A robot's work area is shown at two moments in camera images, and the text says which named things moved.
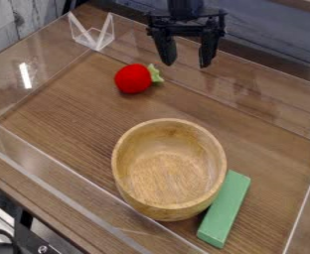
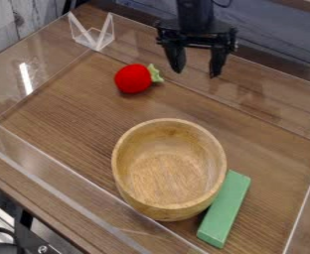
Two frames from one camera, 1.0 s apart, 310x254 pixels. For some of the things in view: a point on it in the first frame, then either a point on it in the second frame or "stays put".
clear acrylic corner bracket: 92,38 stays put
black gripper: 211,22 → 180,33
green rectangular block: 222,215 stays put
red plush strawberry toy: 135,77 stays put
